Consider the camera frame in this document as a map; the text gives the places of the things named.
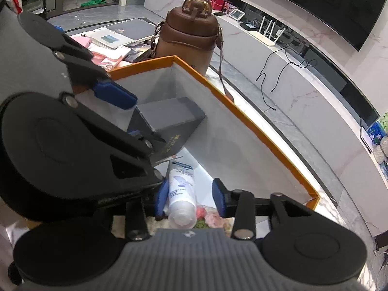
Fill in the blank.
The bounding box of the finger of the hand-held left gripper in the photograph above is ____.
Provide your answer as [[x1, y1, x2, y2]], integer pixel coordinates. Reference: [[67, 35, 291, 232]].
[[61, 93, 166, 195], [53, 43, 137, 110]]

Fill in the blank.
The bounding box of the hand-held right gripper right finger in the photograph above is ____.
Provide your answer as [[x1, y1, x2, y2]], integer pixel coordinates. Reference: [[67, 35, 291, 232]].
[[211, 178, 313, 241]]

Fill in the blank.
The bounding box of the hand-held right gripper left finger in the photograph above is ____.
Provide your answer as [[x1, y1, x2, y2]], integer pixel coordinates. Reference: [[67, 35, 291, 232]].
[[124, 178, 170, 242]]

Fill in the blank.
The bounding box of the small white lotion tube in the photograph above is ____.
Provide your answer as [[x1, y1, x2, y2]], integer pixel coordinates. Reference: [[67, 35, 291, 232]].
[[168, 159, 197, 228]]

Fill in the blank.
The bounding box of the crochet bunny doll with flowers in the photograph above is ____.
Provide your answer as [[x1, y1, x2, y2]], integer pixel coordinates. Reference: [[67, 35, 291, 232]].
[[145, 204, 235, 237]]

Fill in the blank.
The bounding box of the grey box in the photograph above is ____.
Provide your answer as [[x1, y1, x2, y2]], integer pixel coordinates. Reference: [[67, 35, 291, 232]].
[[127, 96, 207, 164]]

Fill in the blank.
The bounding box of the orange storage box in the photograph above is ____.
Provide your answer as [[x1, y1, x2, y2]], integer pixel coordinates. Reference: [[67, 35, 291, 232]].
[[27, 55, 320, 240]]

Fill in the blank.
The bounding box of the white marble desktop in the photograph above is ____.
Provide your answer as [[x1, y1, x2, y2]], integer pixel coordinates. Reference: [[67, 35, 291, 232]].
[[206, 64, 379, 291]]

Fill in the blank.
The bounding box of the pink plastic case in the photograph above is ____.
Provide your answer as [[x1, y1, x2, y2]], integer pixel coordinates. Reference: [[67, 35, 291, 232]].
[[70, 35, 128, 70]]

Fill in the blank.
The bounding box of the dark book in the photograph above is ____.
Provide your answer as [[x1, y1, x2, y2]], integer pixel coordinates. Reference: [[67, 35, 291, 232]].
[[123, 41, 155, 64]]

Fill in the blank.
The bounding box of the spiral notebook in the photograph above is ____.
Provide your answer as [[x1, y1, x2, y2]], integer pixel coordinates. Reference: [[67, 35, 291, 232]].
[[86, 17, 160, 50]]

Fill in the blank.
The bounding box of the brown water bottle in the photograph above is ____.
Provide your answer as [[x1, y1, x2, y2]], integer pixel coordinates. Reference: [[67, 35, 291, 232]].
[[150, 0, 236, 104]]

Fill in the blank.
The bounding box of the white marble TV cabinet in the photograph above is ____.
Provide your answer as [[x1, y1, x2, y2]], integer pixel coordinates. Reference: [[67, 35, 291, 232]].
[[144, 0, 388, 188]]

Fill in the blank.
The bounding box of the white router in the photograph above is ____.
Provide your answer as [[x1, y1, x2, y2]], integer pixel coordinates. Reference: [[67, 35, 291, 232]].
[[253, 18, 287, 47]]

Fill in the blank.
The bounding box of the teddy bear picture box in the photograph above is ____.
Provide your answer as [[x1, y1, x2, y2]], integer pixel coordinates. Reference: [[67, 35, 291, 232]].
[[360, 112, 388, 155]]

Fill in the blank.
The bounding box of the black television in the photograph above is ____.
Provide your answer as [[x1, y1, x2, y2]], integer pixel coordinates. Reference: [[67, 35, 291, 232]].
[[242, 0, 388, 52]]

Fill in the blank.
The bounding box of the black cable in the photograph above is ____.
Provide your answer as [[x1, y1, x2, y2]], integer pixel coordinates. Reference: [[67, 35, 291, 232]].
[[256, 44, 317, 111]]

